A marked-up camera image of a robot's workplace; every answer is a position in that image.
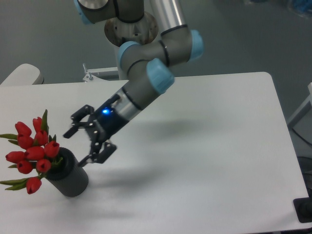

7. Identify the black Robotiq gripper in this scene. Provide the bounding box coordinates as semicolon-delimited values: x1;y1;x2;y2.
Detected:
63;102;129;167

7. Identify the red tulip bouquet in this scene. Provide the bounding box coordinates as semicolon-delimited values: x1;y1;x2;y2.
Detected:
0;110;65;195

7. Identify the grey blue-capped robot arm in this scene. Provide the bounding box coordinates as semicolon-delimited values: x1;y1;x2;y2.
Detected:
64;0;204;167

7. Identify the dark grey ribbed vase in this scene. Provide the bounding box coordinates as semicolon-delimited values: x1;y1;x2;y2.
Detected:
46;147;89;197

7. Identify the white chair armrest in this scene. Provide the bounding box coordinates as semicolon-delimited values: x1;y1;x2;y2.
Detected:
0;63;44;87

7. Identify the black device at table edge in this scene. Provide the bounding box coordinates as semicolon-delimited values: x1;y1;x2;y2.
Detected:
293;197;312;223

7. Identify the black gripper cable connector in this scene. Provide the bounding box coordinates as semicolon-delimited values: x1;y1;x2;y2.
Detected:
109;94;120;106

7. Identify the white furniture frame at right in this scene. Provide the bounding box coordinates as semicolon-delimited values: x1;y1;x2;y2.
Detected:
287;83;312;129

